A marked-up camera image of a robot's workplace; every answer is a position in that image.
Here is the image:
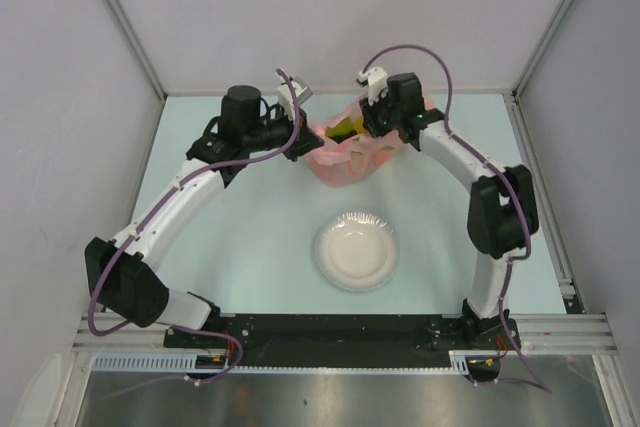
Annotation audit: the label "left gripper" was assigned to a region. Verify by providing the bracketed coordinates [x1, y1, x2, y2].
[243, 103, 323, 162]

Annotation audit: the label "pink plastic bag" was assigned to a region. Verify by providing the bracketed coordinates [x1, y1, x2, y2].
[304, 98, 405, 188]

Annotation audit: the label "white paper plate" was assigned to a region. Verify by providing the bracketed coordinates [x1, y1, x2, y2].
[311, 211, 400, 293]

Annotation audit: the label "green fake pear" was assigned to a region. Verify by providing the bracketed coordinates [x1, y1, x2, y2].
[325, 116, 364, 137]

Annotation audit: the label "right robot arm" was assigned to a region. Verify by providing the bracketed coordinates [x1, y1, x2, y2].
[356, 67, 539, 349]

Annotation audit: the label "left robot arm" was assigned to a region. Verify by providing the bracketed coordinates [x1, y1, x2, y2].
[84, 78, 324, 347]

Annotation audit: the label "dark fake grapes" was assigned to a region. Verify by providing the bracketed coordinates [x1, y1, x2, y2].
[328, 130, 361, 144]

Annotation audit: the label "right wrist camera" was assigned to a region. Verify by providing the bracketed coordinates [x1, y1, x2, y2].
[356, 67, 388, 104]

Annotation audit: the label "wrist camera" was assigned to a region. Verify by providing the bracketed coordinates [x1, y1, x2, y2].
[277, 77, 313, 121]
[356, 67, 388, 104]

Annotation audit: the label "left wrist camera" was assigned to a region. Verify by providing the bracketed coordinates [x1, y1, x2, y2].
[277, 77, 313, 121]

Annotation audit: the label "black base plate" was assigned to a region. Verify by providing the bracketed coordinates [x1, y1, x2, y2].
[163, 313, 522, 369]

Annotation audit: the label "white cable duct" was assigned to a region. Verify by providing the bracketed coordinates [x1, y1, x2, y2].
[92, 351, 498, 376]

